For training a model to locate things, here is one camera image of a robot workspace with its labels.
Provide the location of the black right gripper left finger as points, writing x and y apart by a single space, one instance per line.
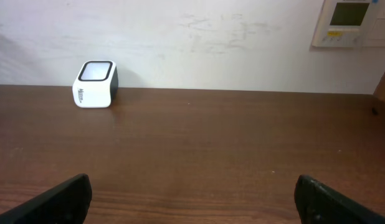
67 202

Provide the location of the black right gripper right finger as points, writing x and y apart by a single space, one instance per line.
319 203

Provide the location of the white barcode scanner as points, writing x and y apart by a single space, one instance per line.
96 84

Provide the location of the white wall control panel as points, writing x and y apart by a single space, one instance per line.
350 24

